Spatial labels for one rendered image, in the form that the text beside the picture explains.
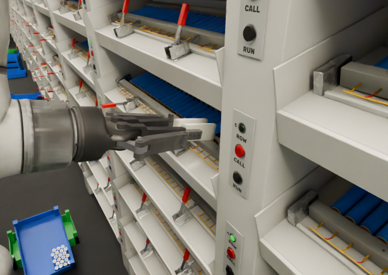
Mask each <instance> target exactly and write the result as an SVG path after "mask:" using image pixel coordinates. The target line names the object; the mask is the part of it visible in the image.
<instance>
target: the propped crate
mask: <svg viewBox="0 0 388 275"><path fill-rule="evenodd" d="M13 225H14V230H15V233H16V238H17V243H18V248H19V251H20V257H21V261H22V264H23V270H24V275H59V274H61V273H63V272H65V271H67V270H70V269H72V268H74V267H76V264H75V261H74V257H73V254H72V250H71V247H70V244H69V240H68V237H67V235H66V231H65V227H64V224H63V222H62V218H61V215H60V212H59V208H58V206H54V209H52V210H49V211H47V212H44V213H41V214H38V215H35V216H33V217H29V218H26V219H24V220H21V221H18V220H14V221H13ZM62 245H64V246H65V247H67V248H68V251H69V255H70V260H69V262H70V265H69V266H67V267H64V268H62V269H60V270H57V271H55V270H54V268H55V267H54V265H53V260H52V257H51V253H52V249H53V248H55V249H56V248H57V247H61V246H62Z"/></svg>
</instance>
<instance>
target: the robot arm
mask: <svg viewBox="0 0 388 275"><path fill-rule="evenodd" d="M9 42H10V12H9V0H0V179H1V178H4V177H8V176H12V175H16V174H23V173H25V174H30V173H33V172H44V171H50V170H60V169H67V168H68V167H69V166H70V164H71V163H72V161H74V162H87V161H97V160H100V159H101V158H102V157H103V155H104V153H105V152H106V151H108V150H116V151H124V150H126V149H127V150H130V151H133V152H134V153H133V157H134V159H142V158H144V157H146V156H148V155H152V154H158V153H164V152H167V151H173V150H179V149H182V148H186V144H187V142H188V141H198V140H213V138H214V133H215V129H216V124H215V123H207V122H208V119H207V118H175V119H174V120H173V118H174V115H173V114H169V115H168V118H165V116H164V115H163V114H144V113H123V112H115V111H111V110H106V115H105V116H104V115H103V113H102V111H101V110H100V108H98V107H96V106H72V107H71V108H70V107H69V105H68V104H67V103H66V102H65V101H64V100H61V101H50V100H29V99H11V95H10V90H9V84H8V77H7V69H6V68H7V56H8V48H9ZM12 270H13V257H12V255H11V253H10V252H9V251H8V250H7V249H6V248H5V247H4V246H2V245H0V275H10V274H11V272H12Z"/></svg>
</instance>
